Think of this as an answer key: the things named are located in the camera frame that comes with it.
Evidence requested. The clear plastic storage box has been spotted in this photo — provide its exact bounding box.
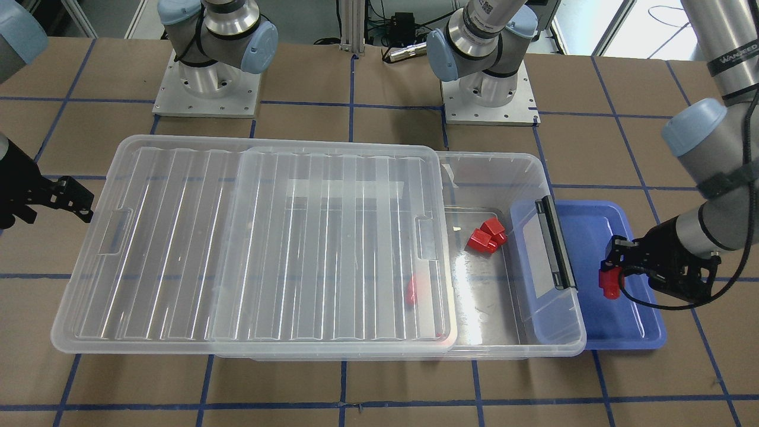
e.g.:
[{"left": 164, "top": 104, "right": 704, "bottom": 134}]
[{"left": 208, "top": 148, "right": 586, "bottom": 361}]

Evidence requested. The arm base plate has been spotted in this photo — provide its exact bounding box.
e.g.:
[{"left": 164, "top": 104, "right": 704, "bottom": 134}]
[
  {"left": 152, "top": 51, "right": 262, "bottom": 119},
  {"left": 440, "top": 62, "right": 541, "bottom": 126}
]

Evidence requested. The clear plastic box lid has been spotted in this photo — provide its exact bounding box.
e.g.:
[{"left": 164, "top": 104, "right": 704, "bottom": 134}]
[{"left": 50, "top": 135, "right": 458, "bottom": 361}]

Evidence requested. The red block by label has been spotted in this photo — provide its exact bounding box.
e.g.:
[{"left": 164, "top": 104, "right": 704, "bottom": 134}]
[{"left": 467, "top": 229, "right": 499, "bottom": 254}]

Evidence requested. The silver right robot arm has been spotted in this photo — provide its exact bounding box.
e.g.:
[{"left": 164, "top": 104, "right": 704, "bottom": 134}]
[{"left": 1, "top": 1, "right": 279, "bottom": 230}]

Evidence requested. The red block far pair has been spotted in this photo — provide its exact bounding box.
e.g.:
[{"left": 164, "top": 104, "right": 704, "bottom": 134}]
[{"left": 480, "top": 216, "right": 508, "bottom": 246}]

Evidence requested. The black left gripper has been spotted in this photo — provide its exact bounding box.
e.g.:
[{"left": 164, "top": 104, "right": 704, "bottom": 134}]
[{"left": 604, "top": 222, "right": 722, "bottom": 304}]

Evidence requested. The blue plastic tray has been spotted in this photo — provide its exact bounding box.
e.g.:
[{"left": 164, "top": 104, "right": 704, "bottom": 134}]
[{"left": 556, "top": 200, "right": 667, "bottom": 350}]

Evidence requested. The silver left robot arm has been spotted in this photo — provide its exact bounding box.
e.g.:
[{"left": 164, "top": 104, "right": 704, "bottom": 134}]
[{"left": 426, "top": 1, "right": 757, "bottom": 310}]

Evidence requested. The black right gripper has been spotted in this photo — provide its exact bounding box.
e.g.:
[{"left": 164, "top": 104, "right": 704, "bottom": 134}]
[{"left": 1, "top": 135, "right": 94, "bottom": 230}]

